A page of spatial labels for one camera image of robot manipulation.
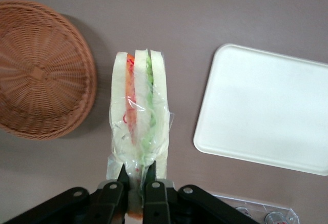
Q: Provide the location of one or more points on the round brown wicker basket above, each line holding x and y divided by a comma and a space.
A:
41, 72

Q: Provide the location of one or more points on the triangle sandwich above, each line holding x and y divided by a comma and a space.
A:
139, 101

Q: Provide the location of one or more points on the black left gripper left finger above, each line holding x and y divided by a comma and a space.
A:
107, 201

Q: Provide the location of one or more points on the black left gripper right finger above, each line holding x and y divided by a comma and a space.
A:
159, 201

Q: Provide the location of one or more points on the clear acrylic bottle rack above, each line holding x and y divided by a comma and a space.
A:
256, 206

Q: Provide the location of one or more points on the beige plastic tray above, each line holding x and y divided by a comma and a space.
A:
261, 106

